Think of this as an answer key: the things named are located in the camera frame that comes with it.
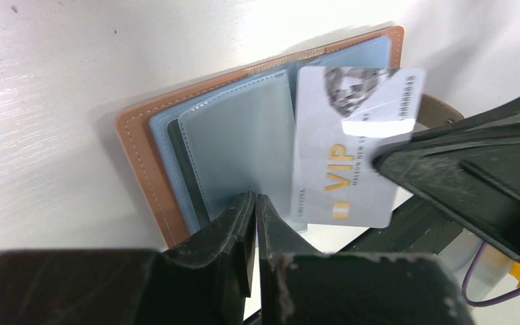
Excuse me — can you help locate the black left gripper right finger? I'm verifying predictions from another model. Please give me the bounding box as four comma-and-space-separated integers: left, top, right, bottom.
255, 194, 332, 324

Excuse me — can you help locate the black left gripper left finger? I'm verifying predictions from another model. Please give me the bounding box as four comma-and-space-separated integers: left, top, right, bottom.
135, 192, 257, 324

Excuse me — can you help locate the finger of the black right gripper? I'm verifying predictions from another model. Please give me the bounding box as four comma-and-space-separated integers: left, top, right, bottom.
373, 113, 520, 263
412, 94, 520, 142

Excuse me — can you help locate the tan leather card holder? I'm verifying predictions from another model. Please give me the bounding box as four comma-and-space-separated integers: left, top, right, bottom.
114, 24, 465, 249

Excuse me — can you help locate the silver VIP card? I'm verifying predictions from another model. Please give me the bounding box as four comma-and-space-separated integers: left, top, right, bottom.
290, 66, 426, 228

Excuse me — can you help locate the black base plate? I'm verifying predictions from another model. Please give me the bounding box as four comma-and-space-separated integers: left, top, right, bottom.
246, 198, 473, 324

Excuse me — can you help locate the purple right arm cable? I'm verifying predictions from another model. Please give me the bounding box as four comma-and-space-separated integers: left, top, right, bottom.
460, 242, 520, 308

